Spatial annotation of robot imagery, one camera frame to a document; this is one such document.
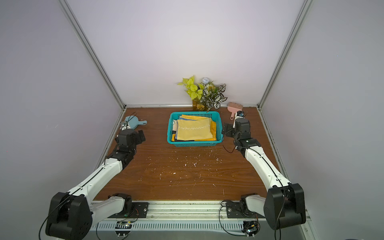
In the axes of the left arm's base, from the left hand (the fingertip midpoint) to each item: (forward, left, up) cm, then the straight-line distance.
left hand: (135, 130), depth 85 cm
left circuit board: (-44, 0, -21) cm, 49 cm away
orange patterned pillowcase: (+12, -47, -12) cm, 50 cm away
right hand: (+4, -57, +4) cm, 57 cm away
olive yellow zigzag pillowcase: (+9, -35, -10) cm, 38 cm away
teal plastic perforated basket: (+19, -50, -8) cm, 54 cm away
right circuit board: (-43, -63, -19) cm, 78 cm away
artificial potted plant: (+22, -41, +8) cm, 47 cm away
